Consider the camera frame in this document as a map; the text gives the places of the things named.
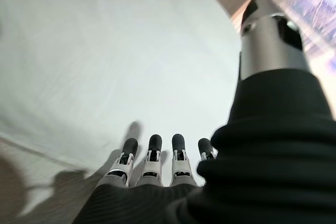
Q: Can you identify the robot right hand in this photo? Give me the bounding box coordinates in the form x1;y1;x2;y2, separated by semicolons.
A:
72;0;336;224

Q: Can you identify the white duvet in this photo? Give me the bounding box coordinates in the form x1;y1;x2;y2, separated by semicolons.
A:
0;0;241;217

